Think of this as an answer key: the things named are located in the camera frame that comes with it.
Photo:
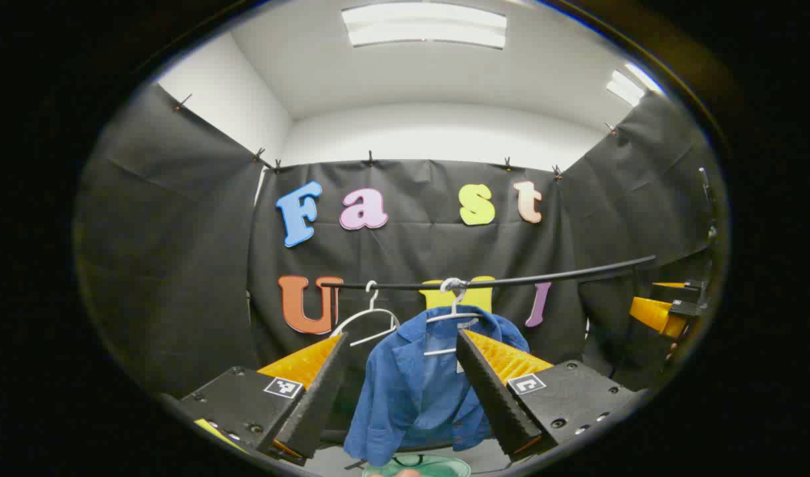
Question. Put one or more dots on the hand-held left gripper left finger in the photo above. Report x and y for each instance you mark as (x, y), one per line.
(315, 397)

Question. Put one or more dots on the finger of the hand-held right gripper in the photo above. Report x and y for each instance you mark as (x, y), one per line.
(669, 285)
(656, 317)

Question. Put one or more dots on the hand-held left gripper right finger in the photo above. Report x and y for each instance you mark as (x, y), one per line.
(494, 397)

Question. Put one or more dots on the blue shirt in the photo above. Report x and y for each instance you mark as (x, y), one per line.
(411, 391)

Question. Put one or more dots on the green laundry hamper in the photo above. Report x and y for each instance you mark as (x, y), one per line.
(441, 466)

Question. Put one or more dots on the white plastic hanger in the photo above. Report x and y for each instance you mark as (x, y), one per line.
(371, 310)
(454, 308)

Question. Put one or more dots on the black clothes rack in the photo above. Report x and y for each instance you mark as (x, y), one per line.
(544, 278)

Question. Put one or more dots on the black backdrop cloth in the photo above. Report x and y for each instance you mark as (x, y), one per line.
(418, 245)

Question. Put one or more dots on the small ceiling light panel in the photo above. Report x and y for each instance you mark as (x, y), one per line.
(626, 86)

